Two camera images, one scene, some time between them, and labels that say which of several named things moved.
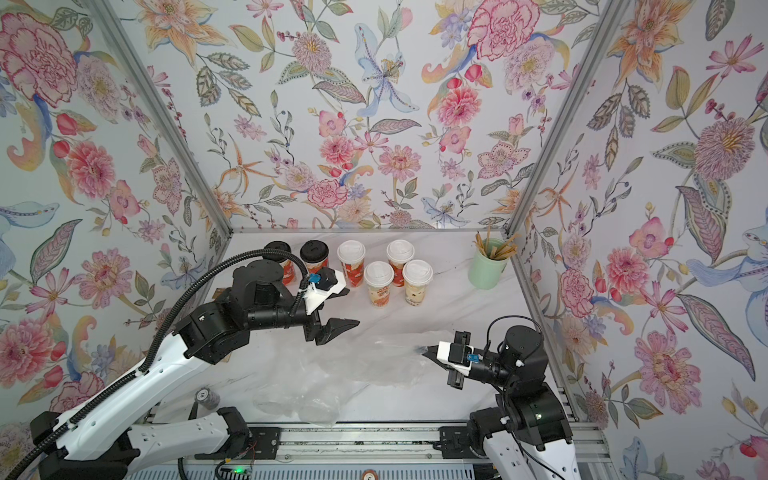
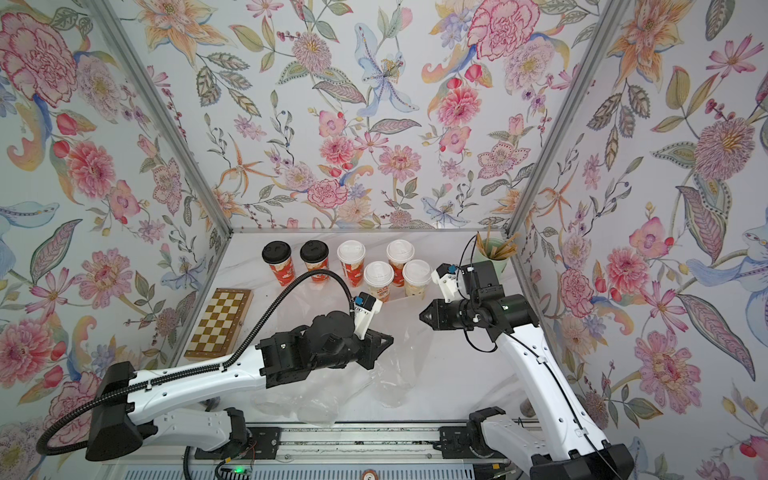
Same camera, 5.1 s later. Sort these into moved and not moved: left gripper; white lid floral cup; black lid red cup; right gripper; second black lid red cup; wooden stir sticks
Moved: right gripper; left gripper
Not moved: black lid red cup; wooden stir sticks; white lid floral cup; second black lid red cup
